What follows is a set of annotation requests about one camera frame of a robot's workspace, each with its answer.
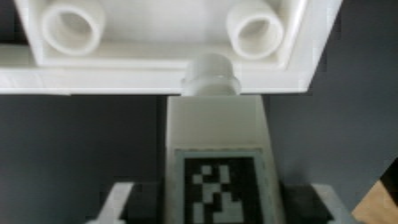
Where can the white square table top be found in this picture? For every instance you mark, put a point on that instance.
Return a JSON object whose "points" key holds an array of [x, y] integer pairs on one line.
{"points": [[162, 46]]}

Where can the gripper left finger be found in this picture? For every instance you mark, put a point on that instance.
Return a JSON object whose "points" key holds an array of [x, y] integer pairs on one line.
{"points": [[108, 215]]}

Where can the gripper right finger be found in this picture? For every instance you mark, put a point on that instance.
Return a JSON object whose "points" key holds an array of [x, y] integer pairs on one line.
{"points": [[339, 213]]}

